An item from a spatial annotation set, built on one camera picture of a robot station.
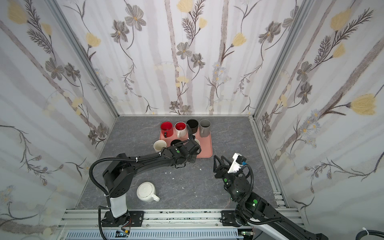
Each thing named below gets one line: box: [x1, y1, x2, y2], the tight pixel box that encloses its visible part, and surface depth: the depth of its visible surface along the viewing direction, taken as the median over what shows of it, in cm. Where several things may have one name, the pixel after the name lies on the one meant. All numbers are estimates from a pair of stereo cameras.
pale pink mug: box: [153, 139, 167, 153], surface depth 95 cm
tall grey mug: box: [199, 119, 212, 138], surface depth 103 cm
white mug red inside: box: [174, 121, 187, 138], surface depth 106 cm
